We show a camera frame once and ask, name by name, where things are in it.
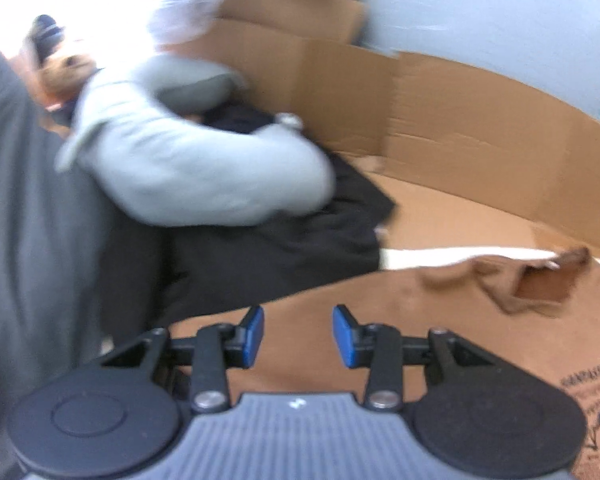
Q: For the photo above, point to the black crumpled garment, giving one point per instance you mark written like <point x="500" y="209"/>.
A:
<point x="280" y="255"/>

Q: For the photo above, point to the cardboard box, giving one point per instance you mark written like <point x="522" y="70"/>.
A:
<point x="290" y="10"/>

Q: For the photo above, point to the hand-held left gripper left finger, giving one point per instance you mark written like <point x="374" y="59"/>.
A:
<point x="252" y="335"/>

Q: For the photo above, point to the grey film-wrapped appliance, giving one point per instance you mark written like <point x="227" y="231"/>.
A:
<point x="480" y="10"/>

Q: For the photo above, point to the brown teddy bear toy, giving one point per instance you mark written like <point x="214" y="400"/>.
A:
<point x="65" y="67"/>

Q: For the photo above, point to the grey neck pillow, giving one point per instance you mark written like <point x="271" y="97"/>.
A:
<point x="180" y="175"/>

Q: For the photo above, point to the flattened cardboard sheet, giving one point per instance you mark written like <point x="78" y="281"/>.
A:
<point x="455" y="125"/>

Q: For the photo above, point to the dark grey pillow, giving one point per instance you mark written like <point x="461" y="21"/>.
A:
<point x="25" y="235"/>

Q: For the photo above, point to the brown printed t-shirt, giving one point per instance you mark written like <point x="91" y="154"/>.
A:
<point x="480" y="320"/>

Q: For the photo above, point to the cream bear-print bed sheet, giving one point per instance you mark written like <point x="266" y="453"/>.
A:
<point x="415" y="257"/>

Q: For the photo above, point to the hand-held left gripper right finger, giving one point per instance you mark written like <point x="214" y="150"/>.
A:
<point x="346" y="337"/>

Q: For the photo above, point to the white plastic bag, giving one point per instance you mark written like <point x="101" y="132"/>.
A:
<point x="185" y="15"/>

